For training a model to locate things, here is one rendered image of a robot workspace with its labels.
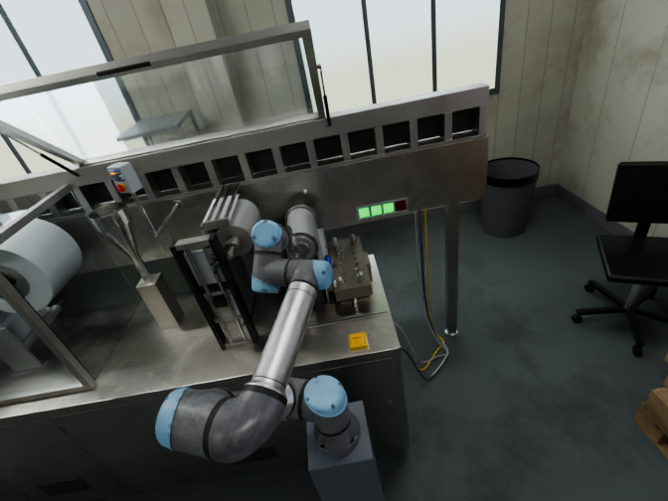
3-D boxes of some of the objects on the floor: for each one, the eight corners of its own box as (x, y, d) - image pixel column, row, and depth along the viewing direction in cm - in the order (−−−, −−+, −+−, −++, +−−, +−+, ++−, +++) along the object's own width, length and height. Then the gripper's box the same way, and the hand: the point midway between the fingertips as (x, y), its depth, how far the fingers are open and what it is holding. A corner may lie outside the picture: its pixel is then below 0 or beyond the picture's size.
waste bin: (515, 211, 371) (521, 153, 337) (542, 234, 331) (552, 172, 297) (468, 220, 372) (470, 163, 338) (490, 245, 332) (494, 183, 298)
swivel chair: (716, 342, 216) (807, 190, 161) (613, 366, 215) (669, 221, 160) (629, 278, 269) (676, 147, 214) (547, 296, 268) (572, 170, 213)
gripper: (291, 220, 109) (302, 232, 131) (255, 227, 110) (271, 237, 131) (296, 248, 108) (306, 254, 130) (260, 254, 109) (275, 260, 130)
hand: (289, 253), depth 129 cm, fingers open, 3 cm apart
